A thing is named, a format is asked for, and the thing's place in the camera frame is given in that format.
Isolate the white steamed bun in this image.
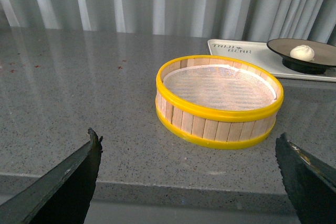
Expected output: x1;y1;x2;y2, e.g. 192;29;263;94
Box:
290;45;315;61

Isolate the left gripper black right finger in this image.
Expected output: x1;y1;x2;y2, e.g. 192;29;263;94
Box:
275;133;335;223

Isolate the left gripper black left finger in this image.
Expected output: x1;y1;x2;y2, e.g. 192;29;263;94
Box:
1;129;103;223

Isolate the white rectangular bear tray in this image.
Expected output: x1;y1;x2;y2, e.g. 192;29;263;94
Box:
207;39;335;82

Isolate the yellow rimmed wooden steamer basket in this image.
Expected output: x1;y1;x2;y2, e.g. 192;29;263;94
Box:
155;55;284;150

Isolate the beige plate with black rim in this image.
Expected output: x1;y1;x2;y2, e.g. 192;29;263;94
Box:
267;38;335;74

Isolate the grey pleated curtain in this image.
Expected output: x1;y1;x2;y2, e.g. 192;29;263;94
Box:
1;0;335;45

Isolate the white mesh steamer liner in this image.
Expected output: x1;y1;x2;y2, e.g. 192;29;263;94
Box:
163;65;276;111

